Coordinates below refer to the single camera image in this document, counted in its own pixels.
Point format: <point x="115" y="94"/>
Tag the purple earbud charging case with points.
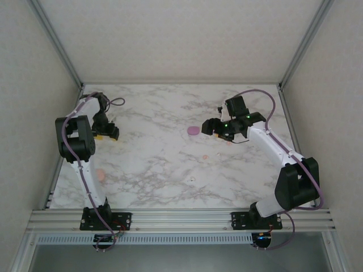
<point x="193" y="131"/>

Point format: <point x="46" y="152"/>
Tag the aluminium left lower frame bar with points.
<point x="24" y="255"/>

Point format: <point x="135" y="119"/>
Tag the aluminium corner post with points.
<point x="59" y="42"/>
<point x="304" y="42"/>

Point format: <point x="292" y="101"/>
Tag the aluminium mounting rail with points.
<point x="181" y="218"/>

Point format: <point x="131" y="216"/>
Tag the aluminium right table side rail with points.
<point x="286" y="107"/>

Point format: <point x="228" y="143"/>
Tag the aluminium right corner post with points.
<point x="304" y="42"/>

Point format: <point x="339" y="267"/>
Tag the aluminium table side rail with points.
<point x="54" y="181"/>
<point x="286" y="107"/>

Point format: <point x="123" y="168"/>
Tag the aluminium left corner post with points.
<point x="59" y="42"/>

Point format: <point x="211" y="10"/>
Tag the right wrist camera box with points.
<point x="225" y="113"/>

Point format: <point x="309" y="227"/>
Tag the aluminium frame bar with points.
<point x="24" y="255"/>
<point x="333" y="252"/>

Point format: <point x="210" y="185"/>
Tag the aluminium rear table rail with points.
<point x="181" y="83"/>

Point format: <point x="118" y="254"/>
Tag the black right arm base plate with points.
<point x="241" y="219"/>

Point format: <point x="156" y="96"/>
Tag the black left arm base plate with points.
<point x="124" y="218"/>

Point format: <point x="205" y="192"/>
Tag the pink earbud charging case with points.
<point x="100" y="175"/>

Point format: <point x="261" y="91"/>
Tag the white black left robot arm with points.
<point x="92" y="184"/>

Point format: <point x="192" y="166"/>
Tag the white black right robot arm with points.
<point x="272" y="144"/>

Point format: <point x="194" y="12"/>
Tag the aluminium right lower frame bar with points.
<point x="333" y="252"/>

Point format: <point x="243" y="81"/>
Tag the aluminium left table side rail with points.
<point x="54" y="181"/>

